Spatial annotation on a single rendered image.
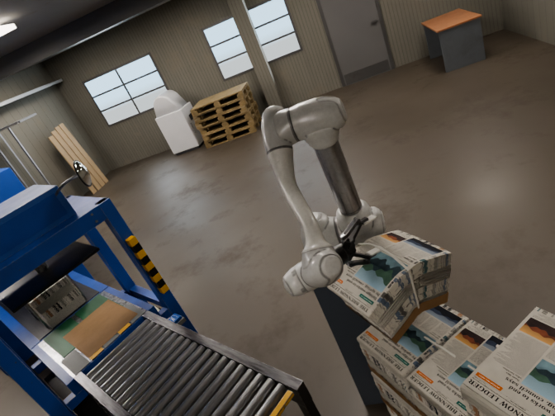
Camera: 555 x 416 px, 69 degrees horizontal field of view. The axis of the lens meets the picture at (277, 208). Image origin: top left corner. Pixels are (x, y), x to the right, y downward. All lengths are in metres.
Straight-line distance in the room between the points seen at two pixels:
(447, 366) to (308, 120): 1.04
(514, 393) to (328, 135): 0.98
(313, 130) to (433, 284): 0.75
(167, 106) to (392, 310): 8.13
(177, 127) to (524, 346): 8.48
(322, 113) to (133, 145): 9.58
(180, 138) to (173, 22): 2.42
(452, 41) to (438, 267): 6.46
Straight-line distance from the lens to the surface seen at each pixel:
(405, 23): 9.29
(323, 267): 1.23
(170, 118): 9.28
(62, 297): 3.41
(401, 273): 1.55
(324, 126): 1.50
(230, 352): 2.16
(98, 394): 2.53
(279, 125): 1.52
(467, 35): 7.92
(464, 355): 1.74
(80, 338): 3.08
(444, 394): 1.65
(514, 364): 1.42
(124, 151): 11.07
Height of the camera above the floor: 2.19
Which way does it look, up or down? 26 degrees down
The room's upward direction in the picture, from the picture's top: 24 degrees counter-clockwise
